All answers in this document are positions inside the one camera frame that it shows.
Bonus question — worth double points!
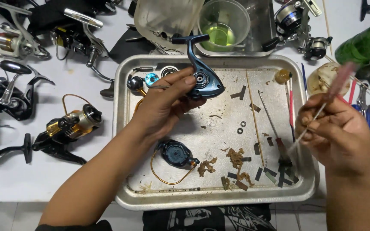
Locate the blue handled pliers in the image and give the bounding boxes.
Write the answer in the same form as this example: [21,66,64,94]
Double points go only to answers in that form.
[351,104,370,133]

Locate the translucent plastic tub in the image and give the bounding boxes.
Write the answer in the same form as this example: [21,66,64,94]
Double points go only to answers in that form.
[133,0,205,52]

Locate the gold and black reel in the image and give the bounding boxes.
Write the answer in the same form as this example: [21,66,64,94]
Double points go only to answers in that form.
[32,94,104,166]

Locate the steel rectangular container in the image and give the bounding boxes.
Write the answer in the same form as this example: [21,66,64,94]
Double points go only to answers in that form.
[194,0,277,58]

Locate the blue thin pen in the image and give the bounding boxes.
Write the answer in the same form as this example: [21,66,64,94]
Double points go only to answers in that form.
[301,62,309,101]

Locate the silver and blue reel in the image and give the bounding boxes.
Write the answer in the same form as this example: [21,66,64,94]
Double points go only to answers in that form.
[262,0,333,61]

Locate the red thin pick tool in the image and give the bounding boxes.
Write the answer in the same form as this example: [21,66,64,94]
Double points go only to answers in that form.
[288,72,297,142]

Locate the silver metal tray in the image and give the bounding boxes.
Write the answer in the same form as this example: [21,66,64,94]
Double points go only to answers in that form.
[112,54,318,212]

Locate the blue fishing reel body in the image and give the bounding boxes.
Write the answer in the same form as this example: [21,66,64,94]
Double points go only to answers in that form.
[172,34,225,100]

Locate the amber grease blob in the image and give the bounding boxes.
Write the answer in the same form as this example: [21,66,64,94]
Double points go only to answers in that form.
[275,69,292,85]

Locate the red handled screwdriver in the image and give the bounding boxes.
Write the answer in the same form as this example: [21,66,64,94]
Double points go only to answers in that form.
[257,90,293,167]

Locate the gold handle with black knob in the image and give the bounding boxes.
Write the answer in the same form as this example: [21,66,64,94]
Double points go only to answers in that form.
[126,75,148,115]

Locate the clear cup with green liquid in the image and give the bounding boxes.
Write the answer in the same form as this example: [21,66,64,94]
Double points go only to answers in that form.
[197,0,252,52]

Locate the blue rotor with gold bail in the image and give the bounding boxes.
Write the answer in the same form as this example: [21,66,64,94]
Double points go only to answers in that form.
[150,139,201,186]

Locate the brown grease clumps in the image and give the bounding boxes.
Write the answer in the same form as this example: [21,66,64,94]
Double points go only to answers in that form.
[197,148,255,191]

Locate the silver round bearing part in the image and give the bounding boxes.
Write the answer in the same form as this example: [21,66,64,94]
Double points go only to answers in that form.
[159,65,180,78]

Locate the scattered black tape strips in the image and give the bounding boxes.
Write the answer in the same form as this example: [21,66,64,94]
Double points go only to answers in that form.
[227,85,300,192]

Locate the person's left hand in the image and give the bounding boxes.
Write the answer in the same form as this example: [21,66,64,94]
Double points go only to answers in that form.
[130,67,207,142]

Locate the black cloth pouch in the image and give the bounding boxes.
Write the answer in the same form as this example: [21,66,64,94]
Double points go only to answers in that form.
[109,27,156,64]

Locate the black reel with silver handle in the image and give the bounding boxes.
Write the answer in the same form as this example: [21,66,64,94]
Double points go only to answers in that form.
[49,8,115,99]

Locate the person's right hand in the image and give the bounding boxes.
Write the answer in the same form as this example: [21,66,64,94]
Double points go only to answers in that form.
[294,93,370,171]

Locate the pink handled brush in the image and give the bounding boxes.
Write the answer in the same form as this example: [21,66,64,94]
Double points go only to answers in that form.
[286,61,358,156]

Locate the long wooden skewer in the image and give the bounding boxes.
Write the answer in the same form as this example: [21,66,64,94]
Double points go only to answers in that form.
[245,70,265,167]

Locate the greasy plastic bowl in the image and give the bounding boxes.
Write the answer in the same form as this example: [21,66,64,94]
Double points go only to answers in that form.
[307,62,352,97]

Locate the green glass bottle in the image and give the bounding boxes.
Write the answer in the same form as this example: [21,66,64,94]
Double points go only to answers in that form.
[335,19,370,65]

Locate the black reel with oval knob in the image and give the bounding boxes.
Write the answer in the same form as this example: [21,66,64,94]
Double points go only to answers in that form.
[0,60,56,122]

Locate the thin wooden skewer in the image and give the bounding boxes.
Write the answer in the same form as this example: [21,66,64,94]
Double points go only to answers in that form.
[321,0,333,57]

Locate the cyan metal ring part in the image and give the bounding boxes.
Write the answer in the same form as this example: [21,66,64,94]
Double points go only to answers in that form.
[145,73,160,88]

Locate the black printed shirt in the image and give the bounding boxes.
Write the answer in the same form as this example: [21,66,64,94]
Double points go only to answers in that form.
[142,203,277,231]

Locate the silver reel with gold spool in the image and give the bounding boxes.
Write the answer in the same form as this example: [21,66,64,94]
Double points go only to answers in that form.
[0,0,51,61]

